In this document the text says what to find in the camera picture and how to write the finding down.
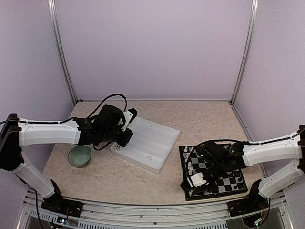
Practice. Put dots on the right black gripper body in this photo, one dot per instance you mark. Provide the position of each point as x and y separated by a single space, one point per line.
216 170

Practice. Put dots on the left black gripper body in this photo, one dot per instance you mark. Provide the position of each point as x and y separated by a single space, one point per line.
122 141

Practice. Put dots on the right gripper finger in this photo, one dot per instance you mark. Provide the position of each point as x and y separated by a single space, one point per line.
198 190
213 187

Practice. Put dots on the black white chess board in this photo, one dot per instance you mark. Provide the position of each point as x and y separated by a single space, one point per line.
204 155

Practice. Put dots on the white divided plastic tray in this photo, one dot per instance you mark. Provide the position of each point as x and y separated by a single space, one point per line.
150 145

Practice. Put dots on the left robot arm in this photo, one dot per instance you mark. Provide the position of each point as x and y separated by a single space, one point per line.
109 125

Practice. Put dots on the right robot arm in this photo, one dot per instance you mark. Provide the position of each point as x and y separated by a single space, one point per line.
291 147

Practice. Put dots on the row of black chess pieces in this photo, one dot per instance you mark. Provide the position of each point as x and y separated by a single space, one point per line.
232 163

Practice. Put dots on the green glass bowl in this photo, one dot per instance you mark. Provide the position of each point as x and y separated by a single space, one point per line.
79 156

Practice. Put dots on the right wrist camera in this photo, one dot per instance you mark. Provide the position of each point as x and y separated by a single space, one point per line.
194 181

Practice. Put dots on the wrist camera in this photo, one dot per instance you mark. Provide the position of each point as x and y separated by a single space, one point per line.
194 181
128 116

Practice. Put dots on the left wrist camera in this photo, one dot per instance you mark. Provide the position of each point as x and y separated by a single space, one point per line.
128 116

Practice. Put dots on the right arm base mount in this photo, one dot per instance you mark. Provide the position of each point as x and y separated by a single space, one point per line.
245 206

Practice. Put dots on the front aluminium rail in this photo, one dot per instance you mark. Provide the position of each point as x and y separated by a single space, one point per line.
101 215

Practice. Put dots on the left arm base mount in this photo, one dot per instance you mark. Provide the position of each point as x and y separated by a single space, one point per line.
63 206

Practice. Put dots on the left aluminium frame post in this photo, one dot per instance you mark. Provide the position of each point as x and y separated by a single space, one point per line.
56 30

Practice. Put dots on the aluminium frame post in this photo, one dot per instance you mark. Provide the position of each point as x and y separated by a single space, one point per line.
246 51
56 30

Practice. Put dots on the right aluminium frame post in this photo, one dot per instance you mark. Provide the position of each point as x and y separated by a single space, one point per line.
246 51

